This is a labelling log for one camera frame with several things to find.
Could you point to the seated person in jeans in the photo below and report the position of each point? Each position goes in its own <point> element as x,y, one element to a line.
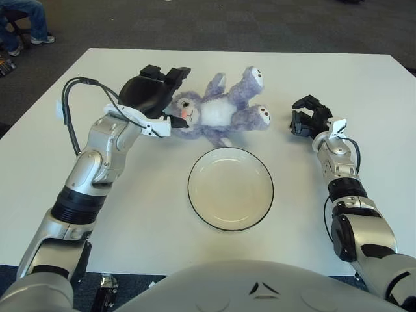
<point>35,19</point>

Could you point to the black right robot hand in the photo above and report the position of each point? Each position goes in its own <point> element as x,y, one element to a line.
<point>315,118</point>

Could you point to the purple plush bunny doll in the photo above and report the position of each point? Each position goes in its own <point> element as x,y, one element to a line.
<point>214,112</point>

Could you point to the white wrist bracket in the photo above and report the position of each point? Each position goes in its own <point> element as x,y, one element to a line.
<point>159,128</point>
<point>338,126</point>

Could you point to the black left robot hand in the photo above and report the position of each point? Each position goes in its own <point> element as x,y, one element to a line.
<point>143,94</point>

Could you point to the dark chair under person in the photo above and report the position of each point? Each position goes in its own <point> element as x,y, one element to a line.
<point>14,14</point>

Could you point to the box on floor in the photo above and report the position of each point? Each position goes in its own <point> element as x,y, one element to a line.
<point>6,66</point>

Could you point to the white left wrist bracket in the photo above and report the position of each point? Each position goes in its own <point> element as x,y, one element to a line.
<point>159,128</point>

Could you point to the metal robot stand part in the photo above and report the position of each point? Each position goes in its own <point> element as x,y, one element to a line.
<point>107,287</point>

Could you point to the white plate black rim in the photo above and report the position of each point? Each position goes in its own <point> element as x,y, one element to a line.
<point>229,191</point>

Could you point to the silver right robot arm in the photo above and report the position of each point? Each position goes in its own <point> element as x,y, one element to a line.
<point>338,165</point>

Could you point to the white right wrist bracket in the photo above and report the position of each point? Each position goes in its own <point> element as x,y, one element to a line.
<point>338,126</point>

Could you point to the grey robot torso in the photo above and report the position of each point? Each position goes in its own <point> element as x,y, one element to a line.
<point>208,286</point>

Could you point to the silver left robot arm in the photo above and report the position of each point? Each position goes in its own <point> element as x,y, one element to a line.
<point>104,146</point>

